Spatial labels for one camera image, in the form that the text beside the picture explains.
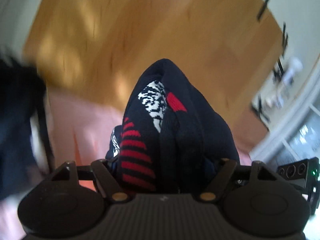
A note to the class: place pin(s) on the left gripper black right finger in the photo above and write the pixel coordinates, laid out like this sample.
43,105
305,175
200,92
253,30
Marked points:
218,184

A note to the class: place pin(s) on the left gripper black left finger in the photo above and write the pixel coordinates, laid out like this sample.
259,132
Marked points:
107,185

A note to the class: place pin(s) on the black red white patterned garment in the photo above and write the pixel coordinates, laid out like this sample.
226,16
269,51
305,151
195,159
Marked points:
171,140

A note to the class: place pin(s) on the dark navy clothes pile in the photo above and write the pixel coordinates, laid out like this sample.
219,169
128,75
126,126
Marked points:
22,95

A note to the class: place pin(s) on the white framed glass window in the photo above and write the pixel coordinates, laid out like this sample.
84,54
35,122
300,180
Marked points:
296,135

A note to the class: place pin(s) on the pink bed sheet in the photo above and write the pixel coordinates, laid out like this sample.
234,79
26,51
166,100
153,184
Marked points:
78,130

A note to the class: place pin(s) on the wooden headboard panel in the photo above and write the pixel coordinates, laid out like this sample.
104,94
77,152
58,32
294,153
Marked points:
97,49

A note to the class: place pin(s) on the black tape strips on wall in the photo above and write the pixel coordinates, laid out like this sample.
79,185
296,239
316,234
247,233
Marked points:
262,10

